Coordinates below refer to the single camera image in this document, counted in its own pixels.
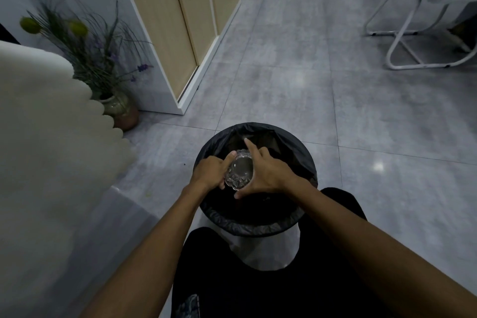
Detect green plant with purple flowers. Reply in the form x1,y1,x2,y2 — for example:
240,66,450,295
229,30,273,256
19,0,154,101

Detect person's left forearm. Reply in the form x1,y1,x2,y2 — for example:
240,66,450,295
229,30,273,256
80,182,209,318

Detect person's right hand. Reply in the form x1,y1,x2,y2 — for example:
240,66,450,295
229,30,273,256
234,138,301,200

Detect trash bin with black liner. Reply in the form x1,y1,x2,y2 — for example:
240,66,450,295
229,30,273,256
193,122,318,238

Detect white cabinet with wooden doors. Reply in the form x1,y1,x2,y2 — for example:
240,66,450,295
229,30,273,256
110,0,242,116

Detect brown ceramic vase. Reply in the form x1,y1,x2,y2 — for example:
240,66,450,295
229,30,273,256
98,90,140,132

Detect person's left hand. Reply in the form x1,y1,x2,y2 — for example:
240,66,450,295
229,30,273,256
190,150,238,192

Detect white metal frame chair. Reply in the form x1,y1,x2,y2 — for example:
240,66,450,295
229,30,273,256
364,0,477,70

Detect person's black trousers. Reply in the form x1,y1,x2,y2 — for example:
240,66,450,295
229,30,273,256
171,188,396,318

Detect person's right forearm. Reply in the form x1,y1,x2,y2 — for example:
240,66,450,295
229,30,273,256
286,175,477,318

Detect cream fluffy cloth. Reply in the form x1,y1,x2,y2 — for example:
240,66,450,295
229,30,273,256
0,40,137,318

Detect clear glass ashtray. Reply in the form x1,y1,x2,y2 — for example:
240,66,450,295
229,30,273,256
224,149,255,191

